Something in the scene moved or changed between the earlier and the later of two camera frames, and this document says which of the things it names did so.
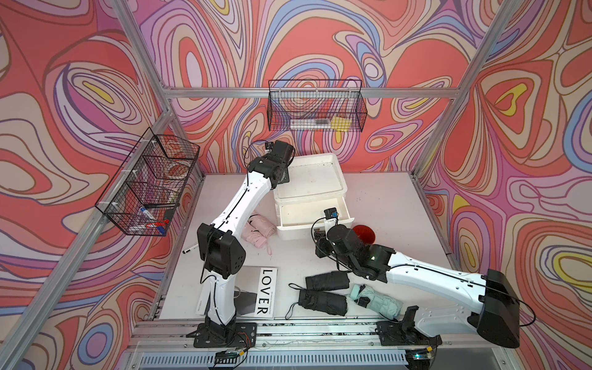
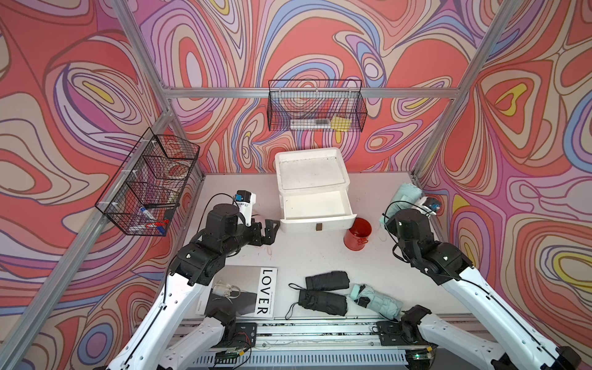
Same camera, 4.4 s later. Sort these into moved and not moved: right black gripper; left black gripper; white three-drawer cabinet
Moved: left black gripper; right black gripper
Not moved: white three-drawer cabinet
